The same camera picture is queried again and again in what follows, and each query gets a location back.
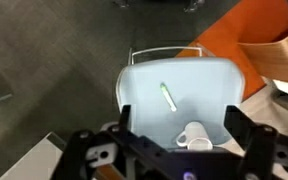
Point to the wooden curved chair back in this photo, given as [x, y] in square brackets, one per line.
[269, 59]

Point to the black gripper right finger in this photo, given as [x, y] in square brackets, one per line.
[263, 145]

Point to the white paper roll cup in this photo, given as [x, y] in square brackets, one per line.
[194, 137]

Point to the green white marker pen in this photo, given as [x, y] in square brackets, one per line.
[168, 97]

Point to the white table corner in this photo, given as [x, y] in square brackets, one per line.
[39, 162]

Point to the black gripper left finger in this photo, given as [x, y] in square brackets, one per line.
[133, 157]

